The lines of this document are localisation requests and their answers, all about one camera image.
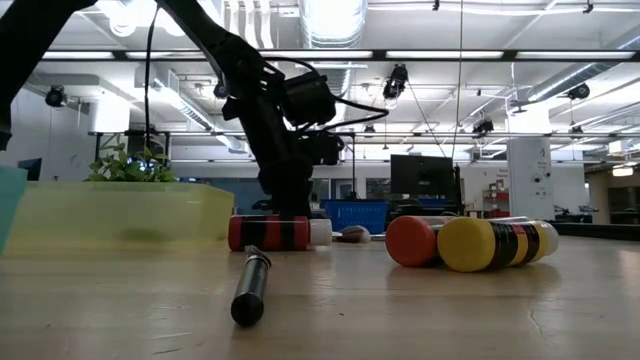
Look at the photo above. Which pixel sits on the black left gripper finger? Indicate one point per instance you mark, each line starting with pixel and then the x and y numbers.
pixel 289 207

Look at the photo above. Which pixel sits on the red paint bottle white cap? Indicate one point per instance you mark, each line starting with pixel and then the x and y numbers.
pixel 270 232

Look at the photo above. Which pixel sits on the wide-headed black paintbrush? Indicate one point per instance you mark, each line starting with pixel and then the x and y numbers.
pixel 356 234

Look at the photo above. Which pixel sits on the black paintbrush silver ferrule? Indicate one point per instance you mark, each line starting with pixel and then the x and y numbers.
pixel 248 295

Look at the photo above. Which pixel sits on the orange paint bottle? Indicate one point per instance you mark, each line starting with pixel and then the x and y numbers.
pixel 412 242

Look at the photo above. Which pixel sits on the yellow paint bottle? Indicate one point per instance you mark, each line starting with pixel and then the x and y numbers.
pixel 465 245

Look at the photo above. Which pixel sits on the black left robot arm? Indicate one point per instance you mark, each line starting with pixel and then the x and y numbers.
pixel 30 50

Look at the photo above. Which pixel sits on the blue plastic bin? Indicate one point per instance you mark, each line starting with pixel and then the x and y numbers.
pixel 355 217

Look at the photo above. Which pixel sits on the black hanging reel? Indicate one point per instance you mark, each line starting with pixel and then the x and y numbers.
pixel 56 96
pixel 483 126
pixel 397 77
pixel 220 91
pixel 579 91

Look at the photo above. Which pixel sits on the white ventilation pipe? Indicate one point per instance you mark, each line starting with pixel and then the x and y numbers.
pixel 187 112

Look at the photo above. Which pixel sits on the black beam with light panels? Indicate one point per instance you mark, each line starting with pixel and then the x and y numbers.
pixel 378 55

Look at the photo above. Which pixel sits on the black computer monitor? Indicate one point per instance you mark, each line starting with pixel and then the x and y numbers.
pixel 422 175

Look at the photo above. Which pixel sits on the green artificial plant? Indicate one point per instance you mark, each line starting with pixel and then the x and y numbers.
pixel 132 167

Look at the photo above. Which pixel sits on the yellow translucent plastic tray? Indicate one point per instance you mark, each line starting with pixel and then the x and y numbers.
pixel 120 215

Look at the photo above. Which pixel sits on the red storage shelf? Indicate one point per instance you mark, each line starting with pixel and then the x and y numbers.
pixel 496 197

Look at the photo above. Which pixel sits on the white building pillar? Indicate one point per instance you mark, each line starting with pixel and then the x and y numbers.
pixel 530 175

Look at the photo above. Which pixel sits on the small dark screen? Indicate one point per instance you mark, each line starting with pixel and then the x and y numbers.
pixel 31 169

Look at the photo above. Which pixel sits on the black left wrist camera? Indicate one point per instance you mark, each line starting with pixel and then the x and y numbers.
pixel 325 147

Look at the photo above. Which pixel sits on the silver ribbed ventilation duct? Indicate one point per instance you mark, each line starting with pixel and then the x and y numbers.
pixel 332 30

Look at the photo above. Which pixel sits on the grey slanted ventilation duct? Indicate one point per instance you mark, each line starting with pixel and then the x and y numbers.
pixel 575 80

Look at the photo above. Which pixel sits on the glowing wall lamp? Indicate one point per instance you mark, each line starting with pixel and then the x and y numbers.
pixel 623 171

